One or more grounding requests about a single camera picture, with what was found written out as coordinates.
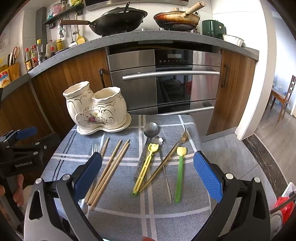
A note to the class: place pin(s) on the blue-grey checked tablecloth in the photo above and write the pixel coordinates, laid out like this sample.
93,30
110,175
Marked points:
129,220

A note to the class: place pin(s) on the white ceramic double utensil holder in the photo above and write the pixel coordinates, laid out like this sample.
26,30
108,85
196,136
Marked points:
81,104

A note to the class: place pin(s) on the black ladle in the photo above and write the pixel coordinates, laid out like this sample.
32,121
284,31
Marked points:
126,7

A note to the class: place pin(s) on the row of condiment bottles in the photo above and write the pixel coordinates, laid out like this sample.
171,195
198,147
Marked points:
40,54

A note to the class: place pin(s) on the stainless steel built-in oven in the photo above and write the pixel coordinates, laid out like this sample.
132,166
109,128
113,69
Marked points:
134,92

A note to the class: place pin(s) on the red plastic object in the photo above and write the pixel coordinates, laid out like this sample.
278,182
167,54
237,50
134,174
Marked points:
285,206

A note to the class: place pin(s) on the large silver spoon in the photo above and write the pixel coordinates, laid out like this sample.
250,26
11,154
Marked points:
150,131

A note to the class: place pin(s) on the yellow snack packet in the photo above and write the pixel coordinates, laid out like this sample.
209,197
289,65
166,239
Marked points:
4,76

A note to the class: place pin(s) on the silver hanging ladle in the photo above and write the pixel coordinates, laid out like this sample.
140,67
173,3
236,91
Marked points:
72,42

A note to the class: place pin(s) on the black wall shelf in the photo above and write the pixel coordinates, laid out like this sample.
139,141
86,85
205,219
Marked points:
64,16

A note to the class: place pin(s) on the wide wooden cabinet door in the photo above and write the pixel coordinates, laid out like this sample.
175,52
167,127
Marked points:
69,74

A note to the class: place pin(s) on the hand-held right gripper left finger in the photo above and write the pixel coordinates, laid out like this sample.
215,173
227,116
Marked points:
89,176

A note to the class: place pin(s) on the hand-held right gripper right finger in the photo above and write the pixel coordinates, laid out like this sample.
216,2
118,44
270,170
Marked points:
207,176

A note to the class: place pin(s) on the grey speckled countertop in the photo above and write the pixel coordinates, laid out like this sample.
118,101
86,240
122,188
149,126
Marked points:
115,40

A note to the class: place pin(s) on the silver fork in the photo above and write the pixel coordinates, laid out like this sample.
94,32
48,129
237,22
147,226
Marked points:
96,148

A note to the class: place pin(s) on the wooden chair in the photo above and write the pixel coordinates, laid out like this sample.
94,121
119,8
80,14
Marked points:
290,92

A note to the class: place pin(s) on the long gold fork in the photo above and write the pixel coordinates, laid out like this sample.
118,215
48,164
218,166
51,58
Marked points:
166,157

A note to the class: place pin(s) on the wooden dining table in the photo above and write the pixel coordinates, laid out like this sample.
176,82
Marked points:
278,95

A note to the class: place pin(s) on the wooden chopstick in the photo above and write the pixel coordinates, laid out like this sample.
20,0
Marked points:
118,160
123,153
105,146
113,155

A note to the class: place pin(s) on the narrow wooden cabinet door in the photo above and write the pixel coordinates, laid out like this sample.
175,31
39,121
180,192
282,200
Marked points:
235,92

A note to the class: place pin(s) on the wooden knife block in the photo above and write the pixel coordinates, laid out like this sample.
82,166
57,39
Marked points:
14,71

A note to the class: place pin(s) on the small hanging metal tool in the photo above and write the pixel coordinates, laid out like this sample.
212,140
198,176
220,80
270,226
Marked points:
61,32

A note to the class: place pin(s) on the yellow hanging spatula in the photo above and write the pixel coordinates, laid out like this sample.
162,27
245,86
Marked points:
80,39

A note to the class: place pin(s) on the silver flower-head spoon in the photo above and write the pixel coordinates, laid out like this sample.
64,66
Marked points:
167,190

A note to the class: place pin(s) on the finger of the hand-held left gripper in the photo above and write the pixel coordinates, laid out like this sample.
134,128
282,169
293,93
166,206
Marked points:
47,142
26,133

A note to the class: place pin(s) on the person's left hand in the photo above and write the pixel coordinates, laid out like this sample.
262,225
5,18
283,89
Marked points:
18,192

